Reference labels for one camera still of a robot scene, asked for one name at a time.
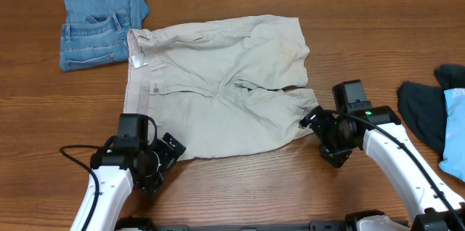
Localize light blue garment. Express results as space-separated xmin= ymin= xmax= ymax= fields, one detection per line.
xmin=439 ymin=88 xmax=465 ymax=181

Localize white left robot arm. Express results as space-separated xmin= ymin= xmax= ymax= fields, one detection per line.
xmin=71 ymin=133 xmax=186 ymax=231

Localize folded blue denim jeans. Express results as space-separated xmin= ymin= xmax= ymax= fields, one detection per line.
xmin=60 ymin=0 xmax=150 ymax=72

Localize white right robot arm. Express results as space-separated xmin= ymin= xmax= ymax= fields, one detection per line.
xmin=299 ymin=106 xmax=464 ymax=230

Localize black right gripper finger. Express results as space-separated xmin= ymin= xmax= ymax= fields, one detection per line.
xmin=320 ymin=145 xmax=352 ymax=168
xmin=299 ymin=111 xmax=316 ymax=129

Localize dark teal garment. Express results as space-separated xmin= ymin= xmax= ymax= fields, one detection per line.
xmin=397 ymin=64 xmax=464 ymax=155

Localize beige cotton shorts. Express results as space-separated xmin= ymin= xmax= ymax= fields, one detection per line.
xmin=124 ymin=15 xmax=318 ymax=160

